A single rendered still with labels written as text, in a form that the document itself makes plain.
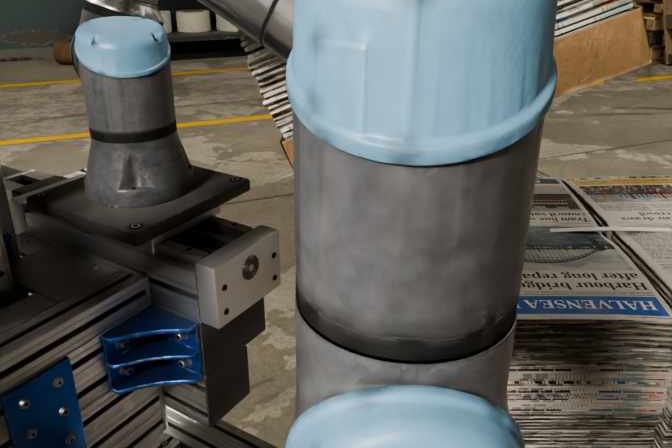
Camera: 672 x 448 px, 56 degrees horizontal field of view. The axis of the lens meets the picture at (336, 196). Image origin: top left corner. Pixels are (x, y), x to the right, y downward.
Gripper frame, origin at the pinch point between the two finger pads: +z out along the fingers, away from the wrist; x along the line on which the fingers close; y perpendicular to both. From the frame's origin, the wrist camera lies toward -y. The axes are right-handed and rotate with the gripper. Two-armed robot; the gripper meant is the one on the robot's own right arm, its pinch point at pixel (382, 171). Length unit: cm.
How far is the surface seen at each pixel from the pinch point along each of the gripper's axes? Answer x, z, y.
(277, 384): 57, 92, -83
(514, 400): -3.9, 1.1, -27.6
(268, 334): 62, 116, -81
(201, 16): 161, 584, 2
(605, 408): -12.0, 1.4, -31.8
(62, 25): 296, 587, 44
